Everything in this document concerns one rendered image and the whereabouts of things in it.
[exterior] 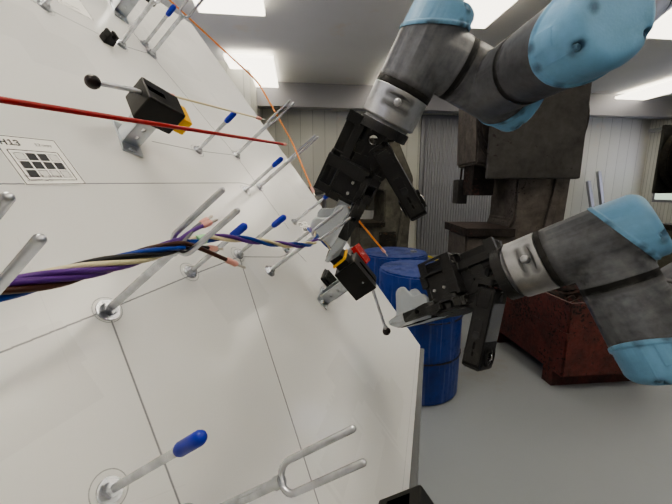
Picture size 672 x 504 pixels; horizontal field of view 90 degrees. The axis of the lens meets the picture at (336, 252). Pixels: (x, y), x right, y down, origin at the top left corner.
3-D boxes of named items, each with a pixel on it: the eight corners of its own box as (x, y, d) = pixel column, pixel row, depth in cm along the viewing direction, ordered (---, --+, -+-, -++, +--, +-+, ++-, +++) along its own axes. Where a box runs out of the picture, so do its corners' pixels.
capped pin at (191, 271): (181, 266, 35) (237, 217, 32) (192, 265, 36) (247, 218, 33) (187, 278, 34) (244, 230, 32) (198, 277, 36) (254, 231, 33)
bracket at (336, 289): (326, 310, 55) (349, 294, 53) (316, 299, 55) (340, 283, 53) (329, 296, 59) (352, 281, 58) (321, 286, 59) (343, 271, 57)
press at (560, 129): (453, 319, 335) (472, 23, 287) (413, 285, 456) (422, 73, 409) (583, 315, 347) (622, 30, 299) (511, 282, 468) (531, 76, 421)
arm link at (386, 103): (423, 107, 48) (431, 105, 40) (406, 137, 50) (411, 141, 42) (376, 82, 47) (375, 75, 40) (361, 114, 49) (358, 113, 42)
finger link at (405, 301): (384, 297, 60) (428, 279, 54) (392, 330, 57) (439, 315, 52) (373, 295, 57) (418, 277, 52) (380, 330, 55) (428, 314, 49)
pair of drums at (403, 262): (434, 333, 302) (439, 245, 288) (467, 410, 196) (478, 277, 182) (360, 330, 309) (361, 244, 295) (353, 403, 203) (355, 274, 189)
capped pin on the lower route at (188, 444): (90, 505, 19) (188, 448, 16) (100, 474, 20) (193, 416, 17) (117, 507, 20) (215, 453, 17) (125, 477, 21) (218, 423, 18)
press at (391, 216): (396, 257, 648) (401, 131, 606) (415, 269, 546) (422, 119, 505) (334, 258, 634) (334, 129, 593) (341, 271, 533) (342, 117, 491)
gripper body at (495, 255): (437, 272, 57) (508, 242, 50) (453, 322, 54) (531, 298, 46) (412, 266, 52) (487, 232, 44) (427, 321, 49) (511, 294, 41)
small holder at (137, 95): (54, 96, 34) (92, 43, 32) (140, 133, 42) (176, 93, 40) (63, 129, 33) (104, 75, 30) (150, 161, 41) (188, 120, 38)
